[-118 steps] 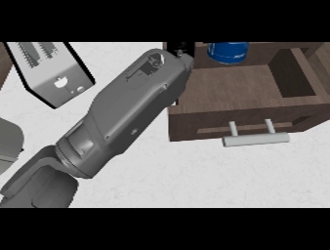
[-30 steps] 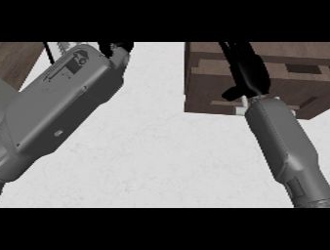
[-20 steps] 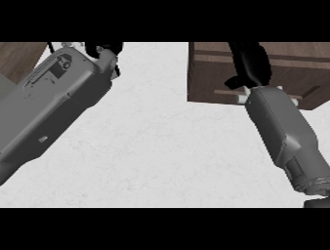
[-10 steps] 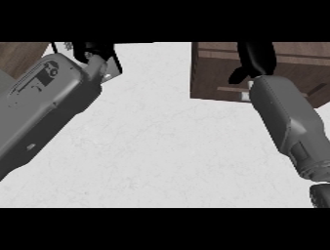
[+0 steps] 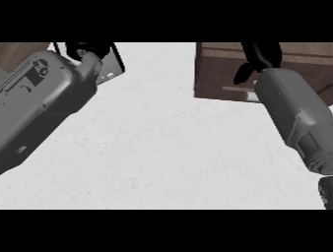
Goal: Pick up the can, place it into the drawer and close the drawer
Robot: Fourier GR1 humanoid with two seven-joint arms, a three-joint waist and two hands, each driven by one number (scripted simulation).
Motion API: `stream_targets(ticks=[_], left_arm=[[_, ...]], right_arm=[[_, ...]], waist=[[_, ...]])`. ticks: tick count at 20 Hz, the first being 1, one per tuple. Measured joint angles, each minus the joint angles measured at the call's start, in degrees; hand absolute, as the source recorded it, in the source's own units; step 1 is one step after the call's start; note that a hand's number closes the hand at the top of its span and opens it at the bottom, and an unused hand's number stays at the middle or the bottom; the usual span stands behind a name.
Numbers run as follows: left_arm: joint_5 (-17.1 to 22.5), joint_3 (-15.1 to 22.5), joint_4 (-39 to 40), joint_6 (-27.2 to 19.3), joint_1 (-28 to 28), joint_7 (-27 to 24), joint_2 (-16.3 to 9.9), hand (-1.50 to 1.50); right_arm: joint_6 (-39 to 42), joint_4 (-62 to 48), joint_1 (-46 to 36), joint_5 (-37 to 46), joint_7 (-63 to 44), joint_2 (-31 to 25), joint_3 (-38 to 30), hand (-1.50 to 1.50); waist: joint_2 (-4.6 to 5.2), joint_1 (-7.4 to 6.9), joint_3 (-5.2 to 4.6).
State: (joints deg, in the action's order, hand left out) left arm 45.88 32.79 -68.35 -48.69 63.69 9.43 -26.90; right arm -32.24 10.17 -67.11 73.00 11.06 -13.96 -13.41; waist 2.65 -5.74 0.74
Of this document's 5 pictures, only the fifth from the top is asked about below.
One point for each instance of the brown wooden drawer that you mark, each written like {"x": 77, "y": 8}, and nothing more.
{"x": 222, "y": 72}

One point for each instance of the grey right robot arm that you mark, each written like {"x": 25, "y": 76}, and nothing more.
{"x": 294, "y": 111}

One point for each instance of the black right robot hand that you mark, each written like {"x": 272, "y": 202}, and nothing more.
{"x": 263, "y": 54}

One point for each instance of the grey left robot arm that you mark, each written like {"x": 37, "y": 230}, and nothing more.
{"x": 25, "y": 108}

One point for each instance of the white panel with black rim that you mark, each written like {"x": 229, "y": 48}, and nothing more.
{"x": 111, "y": 67}

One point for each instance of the brown wooden cabinet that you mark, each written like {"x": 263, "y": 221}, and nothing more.
{"x": 6, "y": 50}

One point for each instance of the small pale cylinder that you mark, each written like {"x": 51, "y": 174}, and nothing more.
{"x": 251, "y": 96}

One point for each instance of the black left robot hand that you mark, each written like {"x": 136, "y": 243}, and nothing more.
{"x": 93, "y": 47}

